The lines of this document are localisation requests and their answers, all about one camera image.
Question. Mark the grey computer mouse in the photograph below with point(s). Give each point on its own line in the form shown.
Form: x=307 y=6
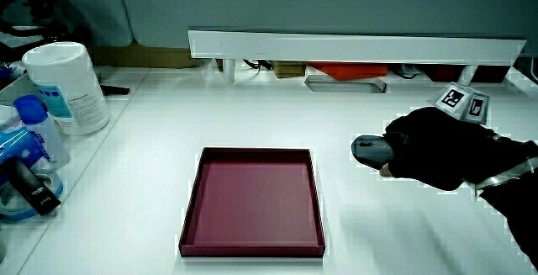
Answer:
x=370 y=151

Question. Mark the dark red box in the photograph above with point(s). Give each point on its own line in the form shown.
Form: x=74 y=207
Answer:
x=445 y=73

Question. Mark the clear bottle blue cap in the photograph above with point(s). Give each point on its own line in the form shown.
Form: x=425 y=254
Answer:
x=40 y=128

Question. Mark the person's right hand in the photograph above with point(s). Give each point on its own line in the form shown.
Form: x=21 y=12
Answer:
x=433 y=149

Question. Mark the maroon shallow tray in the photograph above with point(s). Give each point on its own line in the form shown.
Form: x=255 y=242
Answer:
x=252 y=203

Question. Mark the small brown cardboard box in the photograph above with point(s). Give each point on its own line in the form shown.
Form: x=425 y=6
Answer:
x=289 y=70

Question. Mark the black rectangular device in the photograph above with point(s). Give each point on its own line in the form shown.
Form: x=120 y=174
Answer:
x=31 y=186

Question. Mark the white desk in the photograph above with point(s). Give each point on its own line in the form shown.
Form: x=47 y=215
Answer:
x=252 y=115

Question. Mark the white desk shelf riser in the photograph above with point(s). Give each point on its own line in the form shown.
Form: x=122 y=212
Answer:
x=336 y=48

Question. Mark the blue plastic packet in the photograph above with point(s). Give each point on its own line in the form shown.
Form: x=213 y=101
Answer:
x=17 y=146

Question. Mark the orange box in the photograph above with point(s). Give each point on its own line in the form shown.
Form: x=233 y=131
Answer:
x=349 y=70

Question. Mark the white wipes canister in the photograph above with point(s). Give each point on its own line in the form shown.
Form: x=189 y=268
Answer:
x=69 y=90

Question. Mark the grey partition panel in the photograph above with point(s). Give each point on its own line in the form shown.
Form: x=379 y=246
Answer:
x=88 y=6
x=294 y=1

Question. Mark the flat brown cardboard box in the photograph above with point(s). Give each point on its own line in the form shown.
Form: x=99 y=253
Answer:
x=143 y=57

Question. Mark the black equipment stand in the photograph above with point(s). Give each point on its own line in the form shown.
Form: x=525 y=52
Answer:
x=29 y=10

